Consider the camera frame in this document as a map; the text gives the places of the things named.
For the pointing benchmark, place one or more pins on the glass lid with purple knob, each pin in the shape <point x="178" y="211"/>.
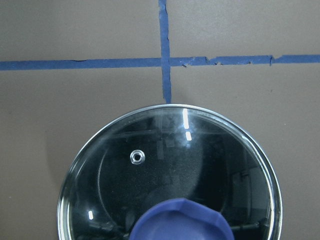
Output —
<point x="163" y="152"/>

